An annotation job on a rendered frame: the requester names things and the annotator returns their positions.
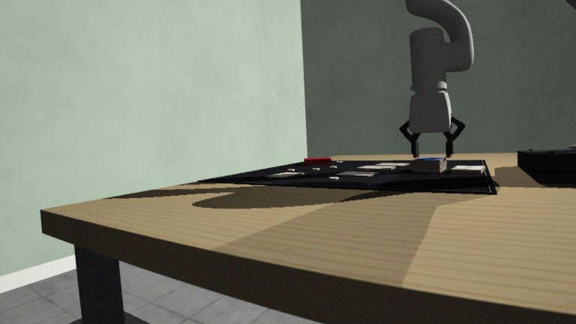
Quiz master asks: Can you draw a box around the red rectangular block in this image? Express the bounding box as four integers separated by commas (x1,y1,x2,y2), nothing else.
304,157,332,166

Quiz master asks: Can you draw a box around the black card cloth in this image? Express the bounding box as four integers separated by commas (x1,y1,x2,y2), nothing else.
198,160,497,195

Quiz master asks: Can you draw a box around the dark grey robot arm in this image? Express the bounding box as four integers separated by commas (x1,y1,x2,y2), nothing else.
405,0,474,93

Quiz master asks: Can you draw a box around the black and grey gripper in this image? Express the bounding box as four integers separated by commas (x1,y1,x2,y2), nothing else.
399,91,466,158

